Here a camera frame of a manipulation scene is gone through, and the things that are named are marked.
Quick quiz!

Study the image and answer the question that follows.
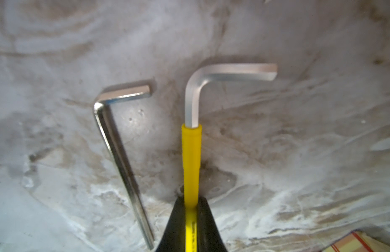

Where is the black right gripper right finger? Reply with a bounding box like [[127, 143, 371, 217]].
[[197, 196, 227, 252]]

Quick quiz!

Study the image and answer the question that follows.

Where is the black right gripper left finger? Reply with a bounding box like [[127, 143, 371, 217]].
[[156, 197, 185, 252]]

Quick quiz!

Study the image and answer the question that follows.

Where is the yellow sleeved hex key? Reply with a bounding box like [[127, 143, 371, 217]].
[[182, 63, 278, 252]]

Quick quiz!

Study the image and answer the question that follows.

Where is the playing card box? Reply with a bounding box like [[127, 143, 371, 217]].
[[322, 232, 390, 252]]

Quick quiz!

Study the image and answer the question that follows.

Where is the bare silver hex key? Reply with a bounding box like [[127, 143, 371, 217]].
[[93, 82, 155, 251]]

